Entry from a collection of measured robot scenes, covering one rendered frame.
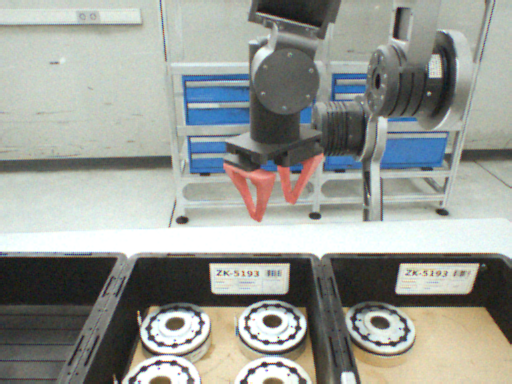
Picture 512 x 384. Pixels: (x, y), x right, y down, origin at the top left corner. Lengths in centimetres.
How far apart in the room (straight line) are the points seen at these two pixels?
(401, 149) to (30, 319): 219
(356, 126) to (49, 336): 100
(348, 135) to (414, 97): 50
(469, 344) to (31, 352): 65
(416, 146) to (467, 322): 193
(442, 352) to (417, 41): 53
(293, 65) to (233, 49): 274
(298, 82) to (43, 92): 313
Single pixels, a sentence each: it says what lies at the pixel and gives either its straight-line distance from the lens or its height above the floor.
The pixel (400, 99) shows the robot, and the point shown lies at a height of 111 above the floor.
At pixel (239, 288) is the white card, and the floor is 87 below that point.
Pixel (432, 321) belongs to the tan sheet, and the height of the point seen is 83.
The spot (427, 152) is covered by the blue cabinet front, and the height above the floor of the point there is 42.
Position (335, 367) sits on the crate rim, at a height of 93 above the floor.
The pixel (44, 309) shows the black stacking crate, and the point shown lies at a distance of 79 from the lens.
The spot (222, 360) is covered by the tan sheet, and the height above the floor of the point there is 83.
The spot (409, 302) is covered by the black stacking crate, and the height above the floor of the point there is 84.
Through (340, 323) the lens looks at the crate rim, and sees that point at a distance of 55.
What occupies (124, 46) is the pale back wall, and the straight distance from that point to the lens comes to 318.
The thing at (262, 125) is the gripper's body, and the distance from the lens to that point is 45.
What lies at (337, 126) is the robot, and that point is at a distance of 131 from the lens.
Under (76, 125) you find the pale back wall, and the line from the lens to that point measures 343.
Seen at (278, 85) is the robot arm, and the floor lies 123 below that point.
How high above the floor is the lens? 131
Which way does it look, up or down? 28 degrees down
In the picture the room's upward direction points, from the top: straight up
